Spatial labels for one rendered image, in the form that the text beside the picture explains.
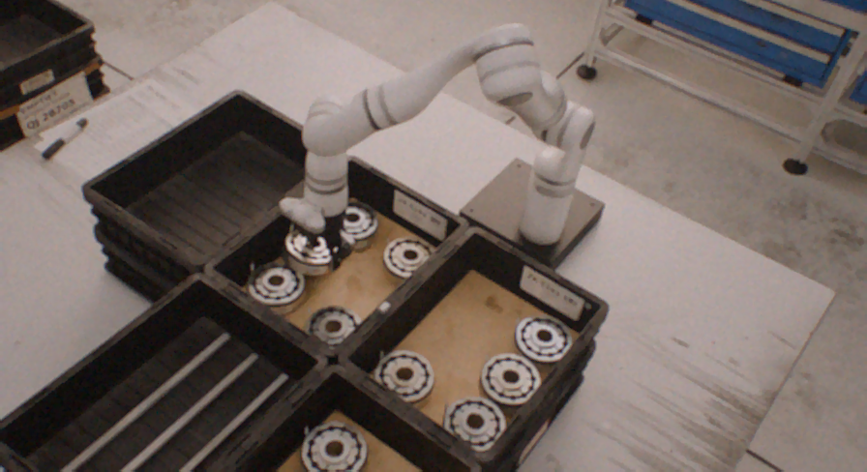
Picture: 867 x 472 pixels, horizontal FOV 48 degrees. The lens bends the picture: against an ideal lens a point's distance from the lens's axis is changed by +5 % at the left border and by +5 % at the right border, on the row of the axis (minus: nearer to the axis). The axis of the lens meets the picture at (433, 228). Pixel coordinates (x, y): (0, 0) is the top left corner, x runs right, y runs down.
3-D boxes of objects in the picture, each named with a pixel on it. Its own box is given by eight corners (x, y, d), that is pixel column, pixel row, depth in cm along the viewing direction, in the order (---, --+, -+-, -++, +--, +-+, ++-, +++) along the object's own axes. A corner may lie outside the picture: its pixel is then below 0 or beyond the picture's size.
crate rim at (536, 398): (471, 232, 175) (472, 223, 173) (611, 313, 164) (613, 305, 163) (333, 368, 152) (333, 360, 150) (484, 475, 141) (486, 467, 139)
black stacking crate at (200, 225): (242, 131, 203) (238, 89, 195) (347, 194, 193) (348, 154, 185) (90, 232, 180) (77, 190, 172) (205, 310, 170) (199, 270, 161)
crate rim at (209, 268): (349, 161, 186) (349, 152, 184) (471, 232, 175) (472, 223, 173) (200, 278, 163) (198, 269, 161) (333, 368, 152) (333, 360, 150)
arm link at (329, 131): (290, 136, 146) (368, 110, 141) (301, 103, 152) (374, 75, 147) (313, 168, 150) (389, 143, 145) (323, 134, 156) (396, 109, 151)
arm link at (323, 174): (311, 157, 163) (302, 191, 156) (311, 85, 152) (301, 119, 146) (350, 162, 163) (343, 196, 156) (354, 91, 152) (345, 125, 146)
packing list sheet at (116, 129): (145, 75, 231) (145, 73, 230) (217, 117, 222) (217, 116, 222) (25, 141, 211) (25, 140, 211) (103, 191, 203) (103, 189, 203)
